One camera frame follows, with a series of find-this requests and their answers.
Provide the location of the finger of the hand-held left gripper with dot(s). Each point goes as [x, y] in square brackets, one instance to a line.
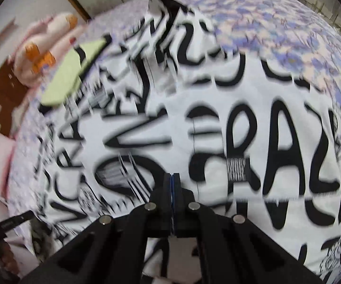
[13, 221]

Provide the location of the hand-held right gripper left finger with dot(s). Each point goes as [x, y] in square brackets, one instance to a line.
[167, 185]

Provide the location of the white black-printed shirt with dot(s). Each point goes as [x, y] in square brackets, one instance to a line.
[232, 100]

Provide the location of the folded green black-trimmed garment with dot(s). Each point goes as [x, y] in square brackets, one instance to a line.
[67, 77]

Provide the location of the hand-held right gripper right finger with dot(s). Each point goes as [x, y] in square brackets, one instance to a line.
[176, 185]

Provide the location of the pink orange-printed pillow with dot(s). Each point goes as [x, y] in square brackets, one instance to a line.
[34, 44]

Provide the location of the purple floral blanket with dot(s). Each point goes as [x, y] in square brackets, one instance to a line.
[277, 20]

